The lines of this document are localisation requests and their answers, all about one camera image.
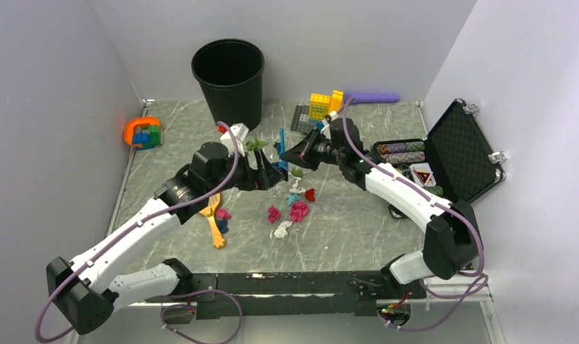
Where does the black plastic trash bin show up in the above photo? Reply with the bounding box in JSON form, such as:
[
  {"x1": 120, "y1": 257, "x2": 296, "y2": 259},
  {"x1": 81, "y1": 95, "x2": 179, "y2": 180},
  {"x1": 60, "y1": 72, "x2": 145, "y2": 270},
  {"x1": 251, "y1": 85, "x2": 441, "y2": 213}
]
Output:
[{"x1": 191, "y1": 38, "x2": 265, "y2": 130}]

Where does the pink scrap near front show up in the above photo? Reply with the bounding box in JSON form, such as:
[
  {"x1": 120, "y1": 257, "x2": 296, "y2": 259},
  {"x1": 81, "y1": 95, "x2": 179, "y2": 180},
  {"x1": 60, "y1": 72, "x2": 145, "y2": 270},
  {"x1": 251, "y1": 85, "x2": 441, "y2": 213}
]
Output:
[{"x1": 216, "y1": 209, "x2": 232, "y2": 220}]

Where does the black poker chip case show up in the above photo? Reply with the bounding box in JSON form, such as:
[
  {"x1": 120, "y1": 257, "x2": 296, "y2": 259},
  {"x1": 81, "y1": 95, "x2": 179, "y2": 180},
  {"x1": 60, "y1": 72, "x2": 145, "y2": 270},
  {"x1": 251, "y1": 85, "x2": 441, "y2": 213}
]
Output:
[{"x1": 371, "y1": 98, "x2": 505, "y2": 203}]

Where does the grey brick baseplate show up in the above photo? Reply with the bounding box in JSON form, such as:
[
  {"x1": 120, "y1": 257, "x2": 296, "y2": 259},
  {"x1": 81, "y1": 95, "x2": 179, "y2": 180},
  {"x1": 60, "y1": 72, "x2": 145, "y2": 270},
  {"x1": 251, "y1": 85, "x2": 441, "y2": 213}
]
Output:
[{"x1": 290, "y1": 105, "x2": 324, "y2": 135}]

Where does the long white paper scrap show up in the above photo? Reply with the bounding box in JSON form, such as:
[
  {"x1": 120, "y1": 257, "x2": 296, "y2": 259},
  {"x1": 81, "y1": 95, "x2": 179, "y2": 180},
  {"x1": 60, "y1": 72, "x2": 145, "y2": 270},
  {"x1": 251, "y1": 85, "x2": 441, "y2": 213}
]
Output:
[{"x1": 289, "y1": 176, "x2": 306, "y2": 194}]

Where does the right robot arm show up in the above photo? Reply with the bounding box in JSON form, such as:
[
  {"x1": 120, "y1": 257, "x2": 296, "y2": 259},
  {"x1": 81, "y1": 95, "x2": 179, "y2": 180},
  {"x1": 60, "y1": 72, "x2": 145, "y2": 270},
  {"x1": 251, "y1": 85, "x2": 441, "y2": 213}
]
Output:
[{"x1": 280, "y1": 119, "x2": 483, "y2": 298}]

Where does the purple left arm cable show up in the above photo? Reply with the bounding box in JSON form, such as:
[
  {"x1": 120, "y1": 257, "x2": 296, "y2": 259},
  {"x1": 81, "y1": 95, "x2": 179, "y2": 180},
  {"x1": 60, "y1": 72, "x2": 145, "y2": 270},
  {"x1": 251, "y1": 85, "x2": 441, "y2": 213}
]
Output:
[{"x1": 34, "y1": 121, "x2": 241, "y2": 344}]

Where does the blue hand brush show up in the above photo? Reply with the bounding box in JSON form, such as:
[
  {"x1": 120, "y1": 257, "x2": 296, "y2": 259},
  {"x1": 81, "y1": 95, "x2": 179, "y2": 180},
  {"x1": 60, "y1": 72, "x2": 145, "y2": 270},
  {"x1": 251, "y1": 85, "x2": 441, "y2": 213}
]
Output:
[{"x1": 272, "y1": 128, "x2": 289, "y2": 175}]

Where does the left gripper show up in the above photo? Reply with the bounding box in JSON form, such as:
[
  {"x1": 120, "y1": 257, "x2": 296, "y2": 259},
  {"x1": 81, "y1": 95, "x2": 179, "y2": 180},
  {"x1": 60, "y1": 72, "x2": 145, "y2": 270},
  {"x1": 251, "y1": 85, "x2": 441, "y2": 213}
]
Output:
[{"x1": 206, "y1": 146, "x2": 284, "y2": 196}]

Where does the large green paper scrap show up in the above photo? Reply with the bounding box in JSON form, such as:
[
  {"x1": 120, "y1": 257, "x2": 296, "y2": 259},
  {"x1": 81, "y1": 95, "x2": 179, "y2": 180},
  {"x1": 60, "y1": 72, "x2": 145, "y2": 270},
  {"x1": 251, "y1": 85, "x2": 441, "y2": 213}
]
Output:
[{"x1": 245, "y1": 138, "x2": 268, "y2": 151}]

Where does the light blue paper scrap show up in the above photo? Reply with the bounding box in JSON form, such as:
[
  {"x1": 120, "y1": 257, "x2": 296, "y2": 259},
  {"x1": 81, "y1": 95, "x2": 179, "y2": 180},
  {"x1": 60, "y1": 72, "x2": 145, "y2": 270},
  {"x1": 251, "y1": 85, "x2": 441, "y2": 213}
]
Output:
[{"x1": 286, "y1": 193, "x2": 301, "y2": 206}]

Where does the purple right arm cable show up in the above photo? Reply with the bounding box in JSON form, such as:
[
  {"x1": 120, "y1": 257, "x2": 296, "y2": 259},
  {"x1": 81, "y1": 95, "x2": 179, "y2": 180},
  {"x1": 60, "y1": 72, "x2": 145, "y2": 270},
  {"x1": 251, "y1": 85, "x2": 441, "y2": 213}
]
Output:
[{"x1": 341, "y1": 95, "x2": 490, "y2": 333}]

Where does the orange holder with bricks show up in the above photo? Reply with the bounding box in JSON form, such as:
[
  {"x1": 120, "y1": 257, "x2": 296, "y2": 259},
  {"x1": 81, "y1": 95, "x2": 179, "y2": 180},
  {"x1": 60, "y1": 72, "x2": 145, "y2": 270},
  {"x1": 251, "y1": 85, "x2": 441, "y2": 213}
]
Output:
[{"x1": 123, "y1": 116, "x2": 163, "y2": 151}]

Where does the small magenta paper scrap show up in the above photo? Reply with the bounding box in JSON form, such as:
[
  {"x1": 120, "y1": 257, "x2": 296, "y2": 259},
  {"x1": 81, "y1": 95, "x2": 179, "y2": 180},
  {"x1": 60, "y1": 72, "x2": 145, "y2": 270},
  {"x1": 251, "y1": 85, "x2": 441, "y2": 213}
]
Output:
[{"x1": 267, "y1": 206, "x2": 282, "y2": 224}]

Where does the purple cylindrical handle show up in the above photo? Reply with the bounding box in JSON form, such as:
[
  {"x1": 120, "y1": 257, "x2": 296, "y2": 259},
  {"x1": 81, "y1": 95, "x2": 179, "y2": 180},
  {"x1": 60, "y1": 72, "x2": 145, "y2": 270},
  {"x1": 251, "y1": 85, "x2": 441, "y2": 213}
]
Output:
[{"x1": 343, "y1": 92, "x2": 401, "y2": 104}]

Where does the red paper scrap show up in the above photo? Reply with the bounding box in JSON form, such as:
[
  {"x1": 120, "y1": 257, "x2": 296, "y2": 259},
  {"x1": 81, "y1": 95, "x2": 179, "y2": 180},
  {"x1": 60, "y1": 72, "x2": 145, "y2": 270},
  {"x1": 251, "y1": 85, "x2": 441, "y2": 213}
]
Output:
[{"x1": 304, "y1": 188, "x2": 316, "y2": 202}]

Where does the dark blue front scrap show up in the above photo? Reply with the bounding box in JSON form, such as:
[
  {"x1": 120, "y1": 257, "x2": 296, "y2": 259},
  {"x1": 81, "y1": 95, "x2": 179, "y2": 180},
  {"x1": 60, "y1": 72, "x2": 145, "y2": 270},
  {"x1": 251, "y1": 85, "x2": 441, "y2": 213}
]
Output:
[{"x1": 216, "y1": 219, "x2": 229, "y2": 234}]

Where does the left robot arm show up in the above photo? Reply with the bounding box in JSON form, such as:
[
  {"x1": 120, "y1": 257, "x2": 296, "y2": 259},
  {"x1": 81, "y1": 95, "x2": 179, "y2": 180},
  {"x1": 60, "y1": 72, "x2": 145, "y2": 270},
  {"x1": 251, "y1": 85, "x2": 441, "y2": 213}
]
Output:
[{"x1": 46, "y1": 142, "x2": 288, "y2": 335}]

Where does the large magenta paper scrap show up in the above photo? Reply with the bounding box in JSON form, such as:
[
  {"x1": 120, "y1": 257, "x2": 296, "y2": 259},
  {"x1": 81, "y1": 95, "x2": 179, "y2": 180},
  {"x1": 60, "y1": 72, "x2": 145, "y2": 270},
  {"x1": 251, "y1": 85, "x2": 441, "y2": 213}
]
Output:
[{"x1": 289, "y1": 201, "x2": 310, "y2": 222}]

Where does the yellow blue brick tower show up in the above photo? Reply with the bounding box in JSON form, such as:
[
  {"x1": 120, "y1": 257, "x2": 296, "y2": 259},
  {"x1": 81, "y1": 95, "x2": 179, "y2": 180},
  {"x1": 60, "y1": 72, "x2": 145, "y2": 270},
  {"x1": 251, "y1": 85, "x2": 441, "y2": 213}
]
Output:
[{"x1": 309, "y1": 90, "x2": 344, "y2": 124}]

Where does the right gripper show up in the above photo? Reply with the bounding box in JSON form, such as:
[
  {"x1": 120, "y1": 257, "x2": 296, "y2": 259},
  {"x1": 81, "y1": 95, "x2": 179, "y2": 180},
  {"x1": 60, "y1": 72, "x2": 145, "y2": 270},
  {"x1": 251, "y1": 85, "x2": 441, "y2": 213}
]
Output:
[{"x1": 280, "y1": 127, "x2": 345, "y2": 171}]

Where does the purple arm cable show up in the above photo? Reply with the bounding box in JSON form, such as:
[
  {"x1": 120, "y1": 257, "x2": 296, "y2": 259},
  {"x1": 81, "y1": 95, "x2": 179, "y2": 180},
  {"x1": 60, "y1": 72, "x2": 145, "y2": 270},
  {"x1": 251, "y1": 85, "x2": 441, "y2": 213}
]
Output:
[
  {"x1": 341, "y1": 95, "x2": 490, "y2": 333},
  {"x1": 34, "y1": 121, "x2": 241, "y2": 344}
]

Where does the orange slotted scoop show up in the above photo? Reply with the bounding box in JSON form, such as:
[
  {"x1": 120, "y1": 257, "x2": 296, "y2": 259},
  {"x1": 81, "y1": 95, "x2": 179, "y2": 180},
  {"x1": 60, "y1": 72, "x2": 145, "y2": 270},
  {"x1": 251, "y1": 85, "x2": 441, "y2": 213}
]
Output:
[{"x1": 199, "y1": 193, "x2": 226, "y2": 249}]

